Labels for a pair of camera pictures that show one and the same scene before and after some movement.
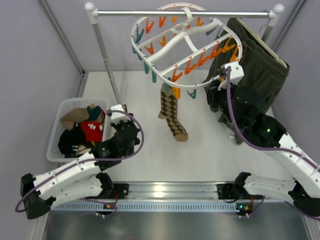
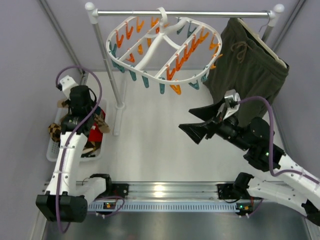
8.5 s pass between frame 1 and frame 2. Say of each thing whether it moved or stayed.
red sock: stayed
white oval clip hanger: moved
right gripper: moved
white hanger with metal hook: stayed
